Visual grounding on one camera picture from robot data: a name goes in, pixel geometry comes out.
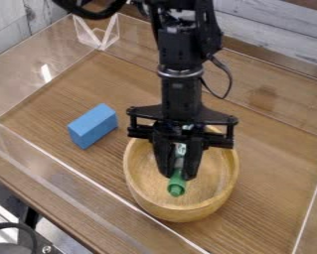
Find green and white marker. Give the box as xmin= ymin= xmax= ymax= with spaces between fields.
xmin=168 ymin=143 xmax=186 ymax=197

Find black metal table frame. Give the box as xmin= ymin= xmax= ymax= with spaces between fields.
xmin=14 ymin=204 xmax=66 ymax=254

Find brown wooden bowl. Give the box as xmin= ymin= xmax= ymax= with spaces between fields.
xmin=123 ymin=138 xmax=238 ymax=222

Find blue foam block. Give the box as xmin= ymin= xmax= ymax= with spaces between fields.
xmin=68 ymin=103 xmax=118 ymax=150

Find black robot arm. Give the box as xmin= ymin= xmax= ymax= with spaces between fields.
xmin=127 ymin=0 xmax=238 ymax=181

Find clear acrylic corner bracket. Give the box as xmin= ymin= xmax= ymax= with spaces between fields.
xmin=74 ymin=15 xmax=119 ymax=52

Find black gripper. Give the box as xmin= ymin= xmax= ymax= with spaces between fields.
xmin=126 ymin=65 xmax=238 ymax=181

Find black cable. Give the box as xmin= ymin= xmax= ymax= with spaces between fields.
xmin=200 ymin=55 xmax=236 ymax=101

